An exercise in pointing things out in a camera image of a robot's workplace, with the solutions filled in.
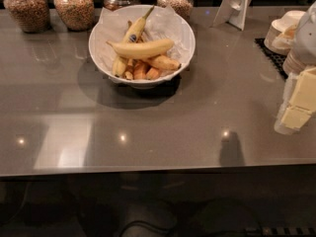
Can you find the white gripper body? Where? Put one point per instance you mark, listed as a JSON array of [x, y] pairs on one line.
[[306, 41]]

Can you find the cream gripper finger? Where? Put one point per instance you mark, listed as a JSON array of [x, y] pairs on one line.
[[304, 94], [290, 120]]

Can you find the yellow banana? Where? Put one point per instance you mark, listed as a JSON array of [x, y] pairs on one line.
[[163, 62], [140, 50]]

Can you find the white bowl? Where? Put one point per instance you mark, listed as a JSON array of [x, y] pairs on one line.
[[141, 45]]

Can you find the banana with blue sticker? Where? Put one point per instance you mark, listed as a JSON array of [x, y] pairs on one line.
[[132, 35]]

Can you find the stack of white paper bowls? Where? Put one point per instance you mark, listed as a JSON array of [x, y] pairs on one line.
[[279, 38]]

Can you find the black rubber mat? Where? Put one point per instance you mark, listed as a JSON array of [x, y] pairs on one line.
[[277, 60]]

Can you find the white sign stand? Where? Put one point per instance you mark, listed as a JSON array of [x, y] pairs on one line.
[[232, 12]]

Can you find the orange bananas at bottom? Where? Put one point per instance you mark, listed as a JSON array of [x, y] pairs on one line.
[[139, 70]]

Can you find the glass jar of nuts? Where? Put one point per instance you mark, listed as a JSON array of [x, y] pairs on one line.
[[31, 16], [77, 15]]

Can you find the left glass jar of nuts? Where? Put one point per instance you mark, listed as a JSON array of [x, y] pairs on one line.
[[31, 16]]

